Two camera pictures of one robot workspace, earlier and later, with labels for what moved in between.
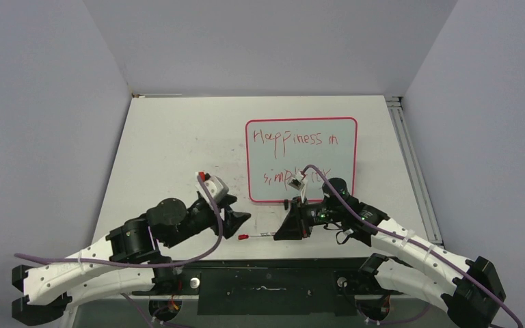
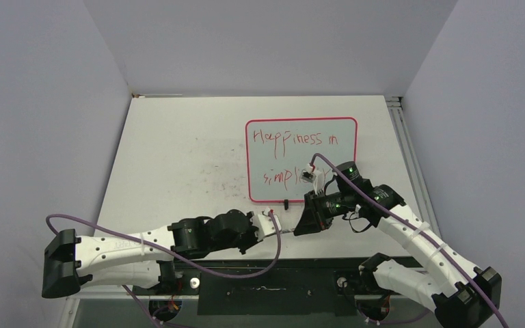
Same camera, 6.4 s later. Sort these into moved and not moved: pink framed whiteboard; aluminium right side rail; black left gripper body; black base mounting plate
Moved: black left gripper body
Not moved: black base mounting plate; pink framed whiteboard; aluminium right side rail
